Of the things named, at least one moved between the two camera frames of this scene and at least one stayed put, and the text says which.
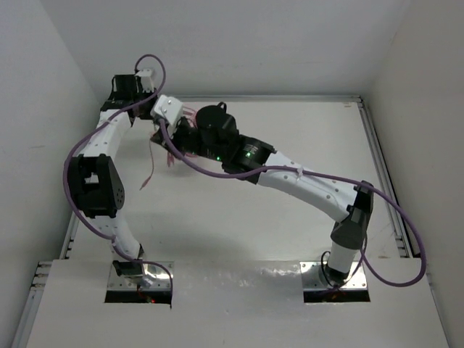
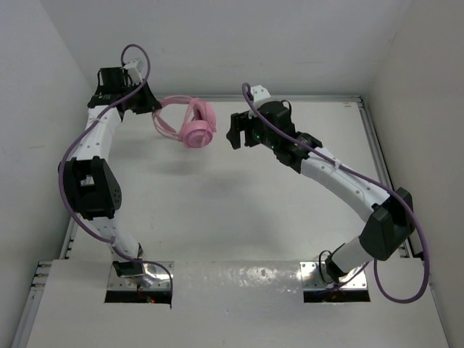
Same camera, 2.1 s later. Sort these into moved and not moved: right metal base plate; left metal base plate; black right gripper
Moved: black right gripper
Not moved: left metal base plate; right metal base plate
